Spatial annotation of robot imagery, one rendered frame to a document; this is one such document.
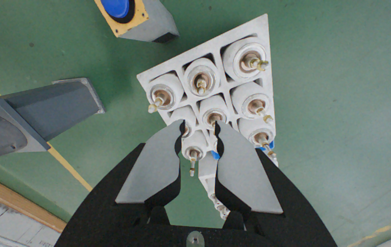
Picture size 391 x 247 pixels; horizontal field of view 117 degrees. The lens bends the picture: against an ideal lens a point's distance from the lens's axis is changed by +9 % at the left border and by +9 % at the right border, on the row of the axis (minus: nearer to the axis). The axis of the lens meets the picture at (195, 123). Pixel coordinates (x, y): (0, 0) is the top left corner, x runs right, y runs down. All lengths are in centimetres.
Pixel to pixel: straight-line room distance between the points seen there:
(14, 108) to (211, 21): 68
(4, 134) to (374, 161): 171
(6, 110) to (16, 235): 203
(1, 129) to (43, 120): 8
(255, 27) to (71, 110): 72
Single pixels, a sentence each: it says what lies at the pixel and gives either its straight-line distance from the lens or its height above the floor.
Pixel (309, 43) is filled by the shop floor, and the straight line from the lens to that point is 70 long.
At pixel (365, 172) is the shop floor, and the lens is 144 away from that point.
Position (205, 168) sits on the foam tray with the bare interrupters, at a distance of 71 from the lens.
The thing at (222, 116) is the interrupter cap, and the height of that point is 25.
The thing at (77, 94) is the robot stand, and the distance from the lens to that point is 74.
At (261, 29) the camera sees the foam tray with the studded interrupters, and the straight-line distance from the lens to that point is 41.
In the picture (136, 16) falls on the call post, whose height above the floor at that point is 31.
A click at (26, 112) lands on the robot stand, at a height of 26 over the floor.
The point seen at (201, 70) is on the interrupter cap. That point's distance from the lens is 31.
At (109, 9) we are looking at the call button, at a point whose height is 33.
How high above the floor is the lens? 57
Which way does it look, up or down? 58 degrees down
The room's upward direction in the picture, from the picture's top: 174 degrees counter-clockwise
